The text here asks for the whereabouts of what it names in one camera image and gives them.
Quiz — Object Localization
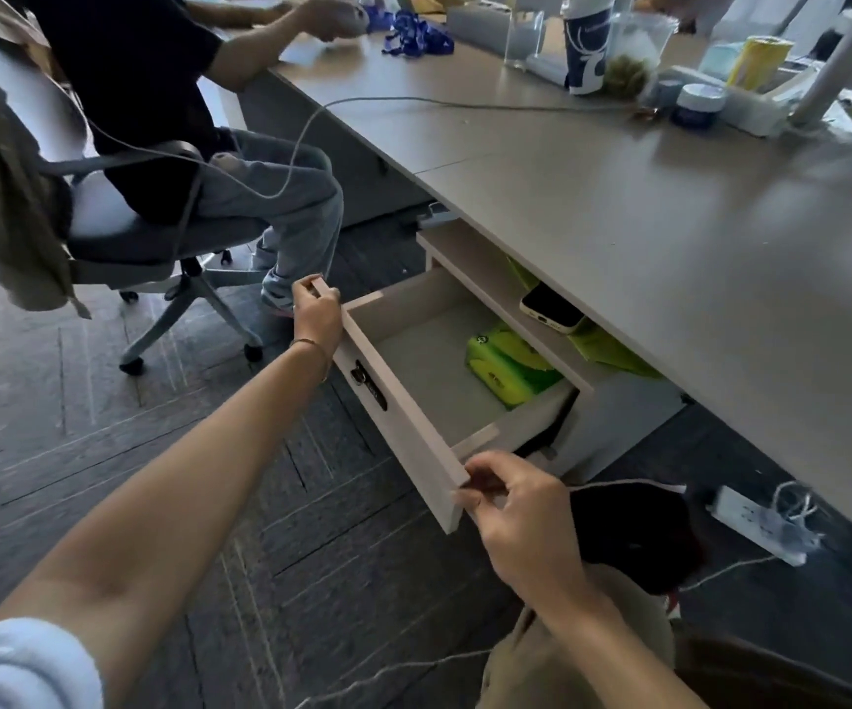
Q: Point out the person's right hand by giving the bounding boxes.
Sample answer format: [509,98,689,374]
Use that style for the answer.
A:
[454,450,605,625]

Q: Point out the person's left hand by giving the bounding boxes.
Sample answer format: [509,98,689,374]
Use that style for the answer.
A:
[290,274,343,360]

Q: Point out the deep white wooden drawer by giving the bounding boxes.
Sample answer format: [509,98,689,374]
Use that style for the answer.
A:
[312,264,582,537]

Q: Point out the person's left forearm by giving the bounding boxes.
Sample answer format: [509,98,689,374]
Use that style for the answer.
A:
[0,341,334,709]

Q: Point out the person's right forearm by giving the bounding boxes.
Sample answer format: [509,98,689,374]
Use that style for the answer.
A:
[525,583,711,709]

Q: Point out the green tissue packet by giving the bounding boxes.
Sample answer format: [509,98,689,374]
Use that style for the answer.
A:
[466,323,565,411]

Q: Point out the black bag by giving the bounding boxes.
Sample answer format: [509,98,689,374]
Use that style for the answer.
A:
[568,480,709,596]

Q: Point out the shallow white wooden drawer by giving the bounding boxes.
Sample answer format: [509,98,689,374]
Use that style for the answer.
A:
[416,220,685,395]

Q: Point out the grey office chair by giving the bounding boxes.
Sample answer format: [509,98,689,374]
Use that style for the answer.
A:
[0,22,273,377]

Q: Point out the beige trousers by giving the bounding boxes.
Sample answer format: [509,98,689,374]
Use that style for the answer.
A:
[476,564,679,709]

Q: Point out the cream cased smartphone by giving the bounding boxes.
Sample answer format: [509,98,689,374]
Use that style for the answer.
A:
[519,282,588,335]

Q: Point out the white power strip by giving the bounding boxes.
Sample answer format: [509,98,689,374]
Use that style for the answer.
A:
[707,484,826,568]

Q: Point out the grey box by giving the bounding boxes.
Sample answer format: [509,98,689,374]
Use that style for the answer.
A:
[445,2,515,57]

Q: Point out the clear acrylic holder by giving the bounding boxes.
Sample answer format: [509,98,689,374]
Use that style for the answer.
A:
[503,7,549,71]

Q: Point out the blue and white cup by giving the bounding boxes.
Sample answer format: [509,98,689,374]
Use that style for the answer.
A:
[561,0,619,97]

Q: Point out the clear plastic cup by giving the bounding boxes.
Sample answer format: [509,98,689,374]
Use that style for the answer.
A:
[601,10,682,101]

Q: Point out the jar with blue label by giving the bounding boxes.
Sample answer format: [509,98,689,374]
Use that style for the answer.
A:
[670,81,728,132]

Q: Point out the white desk tray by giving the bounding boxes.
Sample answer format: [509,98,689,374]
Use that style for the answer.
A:
[665,62,820,138]

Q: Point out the white shirt sleeve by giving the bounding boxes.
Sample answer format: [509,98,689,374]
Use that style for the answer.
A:
[0,617,106,709]

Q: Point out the yellow roll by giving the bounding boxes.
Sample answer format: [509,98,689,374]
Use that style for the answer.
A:
[724,34,796,94]

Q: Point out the white lamp stand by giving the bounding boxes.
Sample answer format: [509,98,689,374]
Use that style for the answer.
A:
[789,5,852,131]

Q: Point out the thin gold bracelet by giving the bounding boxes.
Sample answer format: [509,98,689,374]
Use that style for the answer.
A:
[288,337,331,385]

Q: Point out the long white cable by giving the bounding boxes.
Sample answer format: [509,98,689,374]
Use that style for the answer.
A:
[49,94,644,289]

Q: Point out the thin white floor cable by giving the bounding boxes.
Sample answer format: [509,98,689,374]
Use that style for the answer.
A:
[293,555,775,709]

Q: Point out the blue lanyard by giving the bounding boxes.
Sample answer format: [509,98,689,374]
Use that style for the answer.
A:
[380,10,455,59]

